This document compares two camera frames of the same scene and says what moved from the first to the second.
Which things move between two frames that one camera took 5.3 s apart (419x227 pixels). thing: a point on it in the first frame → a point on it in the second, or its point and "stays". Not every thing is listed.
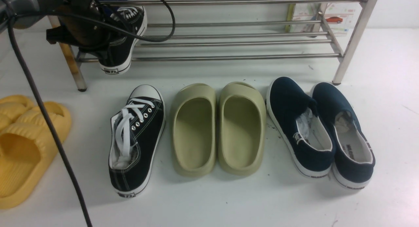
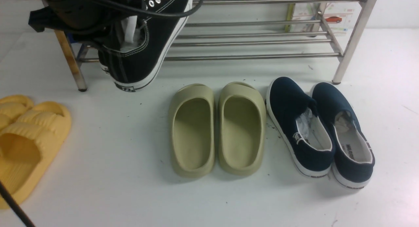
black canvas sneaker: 135,131 → 147,38
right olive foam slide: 242,117 stays
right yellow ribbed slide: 27,146 stays
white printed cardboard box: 335,13 stays
